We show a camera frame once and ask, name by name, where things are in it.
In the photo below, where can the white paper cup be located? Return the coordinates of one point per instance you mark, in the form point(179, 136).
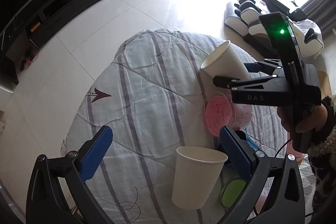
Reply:
point(224, 61)
point(196, 172)

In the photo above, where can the striped quilted table cloth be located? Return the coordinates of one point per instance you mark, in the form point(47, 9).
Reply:
point(152, 96)

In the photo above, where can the right hand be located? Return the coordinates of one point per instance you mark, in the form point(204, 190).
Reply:
point(315, 121)

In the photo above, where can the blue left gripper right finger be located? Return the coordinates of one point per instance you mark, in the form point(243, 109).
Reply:
point(285, 202)

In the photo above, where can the white massage chair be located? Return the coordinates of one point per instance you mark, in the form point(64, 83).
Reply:
point(263, 24)

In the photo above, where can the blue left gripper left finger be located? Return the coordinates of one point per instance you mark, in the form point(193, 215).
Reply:
point(57, 190)

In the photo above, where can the black tv cabinet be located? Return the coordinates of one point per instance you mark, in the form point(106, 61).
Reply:
point(39, 20)

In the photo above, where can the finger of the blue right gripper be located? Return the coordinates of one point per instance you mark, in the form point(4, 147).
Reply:
point(267, 66)
point(259, 83)

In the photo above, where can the pink green glass jar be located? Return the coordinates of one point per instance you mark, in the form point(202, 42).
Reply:
point(221, 111)

